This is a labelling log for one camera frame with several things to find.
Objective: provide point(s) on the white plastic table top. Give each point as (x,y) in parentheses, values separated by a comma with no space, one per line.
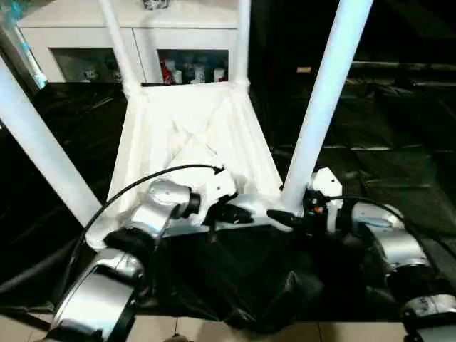
(196,135)

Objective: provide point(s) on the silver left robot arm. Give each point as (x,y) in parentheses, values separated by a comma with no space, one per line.
(160,203)

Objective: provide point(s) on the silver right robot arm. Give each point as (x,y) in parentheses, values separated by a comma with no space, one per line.
(399,242)

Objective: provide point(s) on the black work mat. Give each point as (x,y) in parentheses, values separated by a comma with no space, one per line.
(392,178)

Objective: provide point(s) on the black furniture unit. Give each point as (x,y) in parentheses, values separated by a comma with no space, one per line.
(409,28)

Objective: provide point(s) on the white glass-door cabinet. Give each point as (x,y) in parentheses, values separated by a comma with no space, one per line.
(78,35)

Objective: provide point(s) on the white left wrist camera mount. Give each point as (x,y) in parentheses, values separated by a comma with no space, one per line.
(221,189)

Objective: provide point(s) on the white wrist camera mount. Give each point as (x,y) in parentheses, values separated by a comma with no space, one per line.
(327,185)
(221,189)

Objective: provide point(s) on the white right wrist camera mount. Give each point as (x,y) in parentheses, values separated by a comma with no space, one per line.
(327,185)

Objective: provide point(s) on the light blue frame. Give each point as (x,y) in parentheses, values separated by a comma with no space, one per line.
(26,53)

